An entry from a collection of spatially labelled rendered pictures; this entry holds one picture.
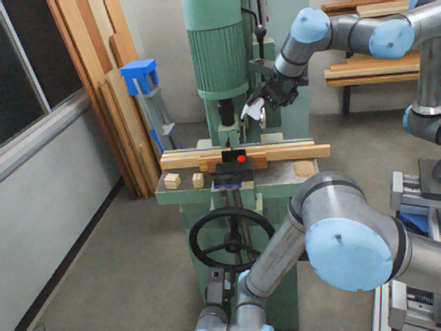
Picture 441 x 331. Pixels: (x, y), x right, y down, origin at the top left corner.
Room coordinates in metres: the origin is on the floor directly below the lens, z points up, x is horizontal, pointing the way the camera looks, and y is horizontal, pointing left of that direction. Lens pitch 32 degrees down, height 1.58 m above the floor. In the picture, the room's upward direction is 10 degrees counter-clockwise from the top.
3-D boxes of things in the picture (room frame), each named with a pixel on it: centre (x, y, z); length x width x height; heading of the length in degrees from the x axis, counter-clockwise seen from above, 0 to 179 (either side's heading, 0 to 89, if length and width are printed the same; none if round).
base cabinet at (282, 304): (1.20, -0.07, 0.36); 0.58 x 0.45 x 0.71; 170
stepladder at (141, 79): (1.85, 0.31, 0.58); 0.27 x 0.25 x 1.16; 74
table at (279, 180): (0.98, -0.05, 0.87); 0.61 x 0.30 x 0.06; 80
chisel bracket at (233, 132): (1.10, -0.06, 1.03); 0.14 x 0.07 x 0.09; 170
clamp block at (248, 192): (0.89, -0.04, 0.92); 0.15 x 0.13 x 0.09; 80
